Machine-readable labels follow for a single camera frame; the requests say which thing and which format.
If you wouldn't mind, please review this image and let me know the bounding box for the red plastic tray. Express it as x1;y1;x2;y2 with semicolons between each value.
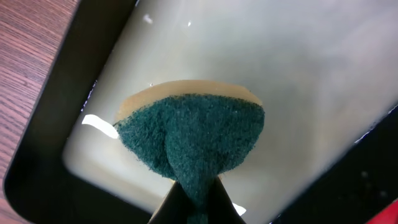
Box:
366;200;398;224

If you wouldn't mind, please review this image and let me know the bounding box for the black tray with water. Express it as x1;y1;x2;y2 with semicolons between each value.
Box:
3;1;397;223

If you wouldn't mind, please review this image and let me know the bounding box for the green and yellow sponge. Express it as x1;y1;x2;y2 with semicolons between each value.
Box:
114;80;265;223

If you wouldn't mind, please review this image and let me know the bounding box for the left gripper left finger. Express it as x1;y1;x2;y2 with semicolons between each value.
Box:
148;182;190;224

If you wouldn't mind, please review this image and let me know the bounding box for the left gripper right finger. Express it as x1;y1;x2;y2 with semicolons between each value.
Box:
207;177;246;224

